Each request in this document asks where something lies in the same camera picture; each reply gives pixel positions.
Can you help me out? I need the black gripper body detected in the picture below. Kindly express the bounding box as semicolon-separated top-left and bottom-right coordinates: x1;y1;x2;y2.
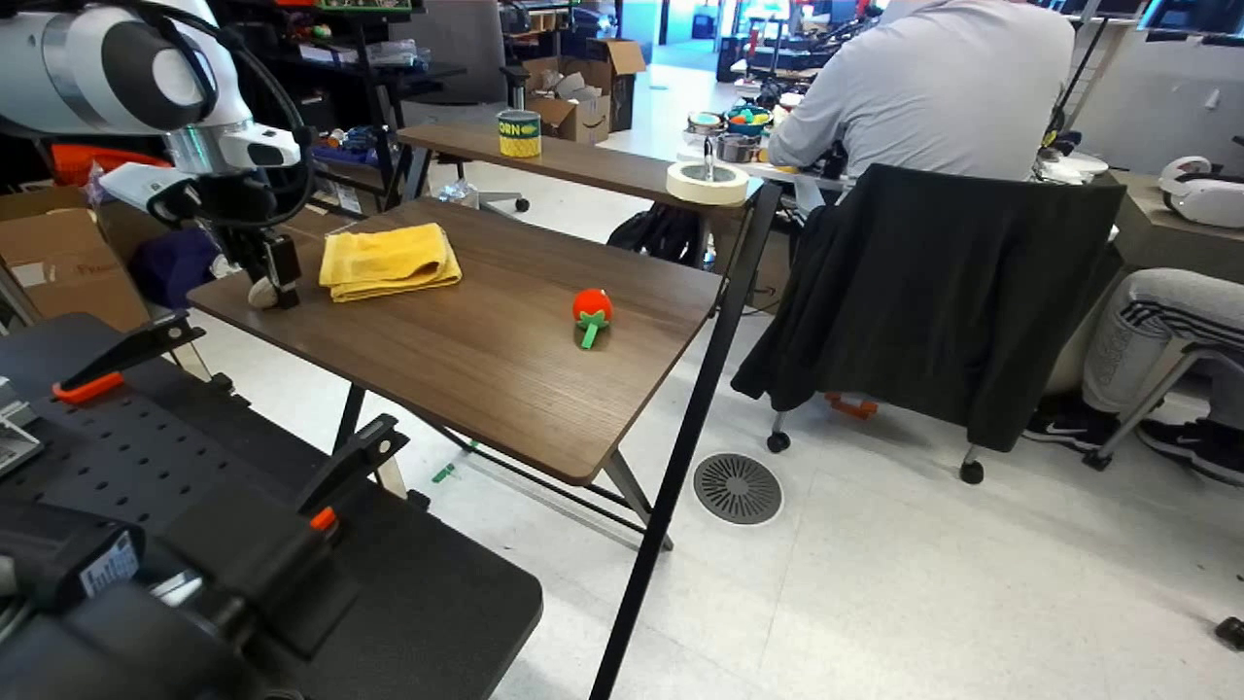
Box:
199;165;310;260

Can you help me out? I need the yellow towel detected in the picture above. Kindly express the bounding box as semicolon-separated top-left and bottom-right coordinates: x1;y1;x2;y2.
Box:
320;220;462;304

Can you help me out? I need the red tomato plushie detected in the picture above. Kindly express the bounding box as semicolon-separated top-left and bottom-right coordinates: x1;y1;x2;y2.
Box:
572;289;613;350

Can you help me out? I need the beige potato plushie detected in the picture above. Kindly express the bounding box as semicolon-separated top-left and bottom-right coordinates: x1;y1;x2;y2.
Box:
249;281;297;311

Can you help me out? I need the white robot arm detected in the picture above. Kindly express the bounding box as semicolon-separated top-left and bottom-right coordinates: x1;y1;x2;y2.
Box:
0;0;309;307

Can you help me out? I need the cardboard box on floor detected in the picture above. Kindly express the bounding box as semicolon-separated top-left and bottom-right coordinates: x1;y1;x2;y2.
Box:
0;189;148;329

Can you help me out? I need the orange black clamp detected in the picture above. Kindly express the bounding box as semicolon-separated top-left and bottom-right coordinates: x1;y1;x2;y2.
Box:
51;317;201;408
215;417;406;652

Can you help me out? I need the yellow green can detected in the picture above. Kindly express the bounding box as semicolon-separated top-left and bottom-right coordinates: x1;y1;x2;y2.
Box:
498;108;542;158

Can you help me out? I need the wooden table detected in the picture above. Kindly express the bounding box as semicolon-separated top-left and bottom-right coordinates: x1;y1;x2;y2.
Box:
393;120;731;208
190;198;718;534

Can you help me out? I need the black perforated mounting board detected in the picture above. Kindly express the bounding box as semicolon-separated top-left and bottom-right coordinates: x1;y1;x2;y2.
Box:
0;313;542;700

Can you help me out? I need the open cardboard box far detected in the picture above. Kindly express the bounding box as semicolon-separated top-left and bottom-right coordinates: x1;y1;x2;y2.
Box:
525;40;644;142

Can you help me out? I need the white tape roll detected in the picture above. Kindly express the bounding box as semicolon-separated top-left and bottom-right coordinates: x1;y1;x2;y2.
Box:
664;158;751;207

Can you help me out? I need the black tripod pole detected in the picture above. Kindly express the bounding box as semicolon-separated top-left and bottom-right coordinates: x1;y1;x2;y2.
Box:
587;181;780;700

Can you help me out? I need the round floor drain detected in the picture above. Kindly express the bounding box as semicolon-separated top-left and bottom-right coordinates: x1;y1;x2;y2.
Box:
691;453;780;523

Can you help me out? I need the black office chair with jacket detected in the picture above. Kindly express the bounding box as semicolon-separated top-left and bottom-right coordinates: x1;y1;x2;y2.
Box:
731;165;1124;487

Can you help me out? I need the person in grey shirt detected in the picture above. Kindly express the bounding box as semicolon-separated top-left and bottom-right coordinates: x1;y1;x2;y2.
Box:
767;0;1072;189

